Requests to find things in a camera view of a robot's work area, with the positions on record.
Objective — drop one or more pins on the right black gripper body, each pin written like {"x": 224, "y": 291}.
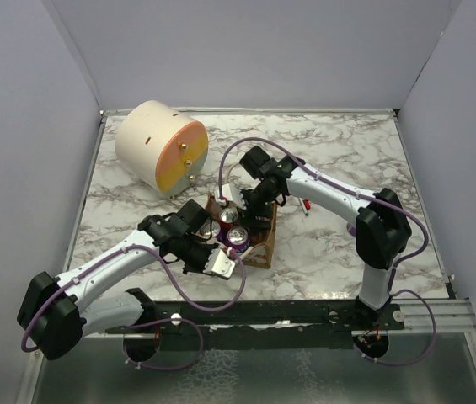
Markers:
{"x": 257, "y": 203}

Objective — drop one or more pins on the red capped marker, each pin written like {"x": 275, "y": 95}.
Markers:
{"x": 305, "y": 204}

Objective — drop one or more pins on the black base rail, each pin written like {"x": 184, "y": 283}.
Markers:
{"x": 277, "y": 324}

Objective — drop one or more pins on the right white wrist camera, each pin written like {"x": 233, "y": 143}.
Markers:
{"x": 227, "y": 194}

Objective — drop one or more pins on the orange red soda can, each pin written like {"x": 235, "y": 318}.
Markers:
{"x": 228, "y": 216}

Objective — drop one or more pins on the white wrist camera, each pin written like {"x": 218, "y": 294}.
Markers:
{"x": 219, "y": 265}
{"x": 227, "y": 194}

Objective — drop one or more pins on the purple fanta can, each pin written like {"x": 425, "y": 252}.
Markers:
{"x": 351, "y": 229}
{"x": 237, "y": 237}
{"x": 211, "y": 230}

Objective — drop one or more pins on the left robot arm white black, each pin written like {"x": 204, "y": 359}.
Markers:
{"x": 58, "y": 310}

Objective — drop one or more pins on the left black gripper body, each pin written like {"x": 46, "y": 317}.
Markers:
{"x": 195, "y": 258}

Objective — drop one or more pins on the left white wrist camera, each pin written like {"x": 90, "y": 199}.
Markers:
{"x": 219, "y": 265}

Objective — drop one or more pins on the cream cylindrical drawer box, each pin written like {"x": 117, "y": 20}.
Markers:
{"x": 163, "y": 147}

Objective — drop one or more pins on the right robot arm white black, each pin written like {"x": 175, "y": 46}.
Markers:
{"x": 381, "y": 228}

